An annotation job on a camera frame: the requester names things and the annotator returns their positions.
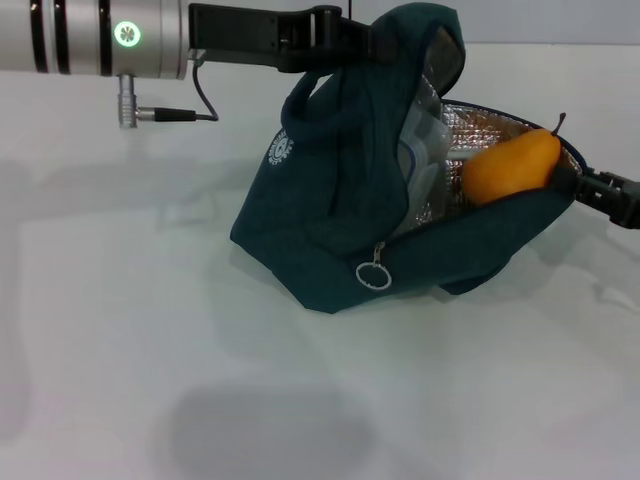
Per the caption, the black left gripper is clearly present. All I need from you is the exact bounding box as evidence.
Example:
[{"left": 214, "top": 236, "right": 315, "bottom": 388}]
[{"left": 188, "top": 2, "right": 402, "bottom": 76}]

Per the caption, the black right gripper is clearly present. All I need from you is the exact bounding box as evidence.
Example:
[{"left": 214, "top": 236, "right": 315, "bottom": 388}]
[{"left": 549, "top": 164, "right": 640, "bottom": 230}]

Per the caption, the orange yellow pear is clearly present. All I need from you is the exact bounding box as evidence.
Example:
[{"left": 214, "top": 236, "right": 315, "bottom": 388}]
[{"left": 462, "top": 113, "right": 570, "bottom": 207}]

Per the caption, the clear container with blue lid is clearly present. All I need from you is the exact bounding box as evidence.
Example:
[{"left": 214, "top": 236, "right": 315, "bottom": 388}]
[{"left": 394, "top": 87, "right": 474, "bottom": 234}]

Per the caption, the teal insulated lunch bag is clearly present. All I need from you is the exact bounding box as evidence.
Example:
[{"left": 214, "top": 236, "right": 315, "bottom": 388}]
[{"left": 229, "top": 2, "right": 594, "bottom": 315}]

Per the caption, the left arm cable with plug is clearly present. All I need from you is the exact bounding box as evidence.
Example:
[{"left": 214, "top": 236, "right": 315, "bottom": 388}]
[{"left": 117, "top": 62, "right": 220, "bottom": 130}]

